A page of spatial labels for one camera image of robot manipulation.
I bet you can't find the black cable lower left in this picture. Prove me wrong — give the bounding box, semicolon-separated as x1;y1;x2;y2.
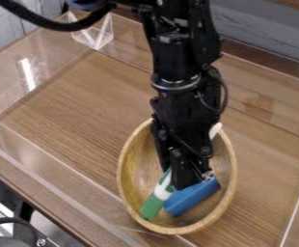
0;217;40;247

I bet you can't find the green white marker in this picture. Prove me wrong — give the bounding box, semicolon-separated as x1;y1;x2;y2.
139;121;224;222

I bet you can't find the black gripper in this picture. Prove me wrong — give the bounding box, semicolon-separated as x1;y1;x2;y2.
151;73;221;190

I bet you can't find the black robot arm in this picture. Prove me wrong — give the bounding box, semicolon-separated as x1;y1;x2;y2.
0;0;228;190

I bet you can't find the clear acrylic corner bracket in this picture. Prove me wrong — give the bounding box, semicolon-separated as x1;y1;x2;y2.
65;11;116;51

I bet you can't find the blue rectangular block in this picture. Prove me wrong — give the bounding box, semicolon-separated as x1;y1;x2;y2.
164;176;220;217

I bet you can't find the clear acrylic tray wall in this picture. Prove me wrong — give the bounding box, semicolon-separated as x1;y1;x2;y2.
0;108;197;247

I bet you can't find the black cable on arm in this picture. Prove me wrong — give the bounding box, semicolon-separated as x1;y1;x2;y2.
196;66;229;114

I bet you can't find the brown wooden bowl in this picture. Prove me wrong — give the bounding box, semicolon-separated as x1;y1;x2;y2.
117;122;239;234

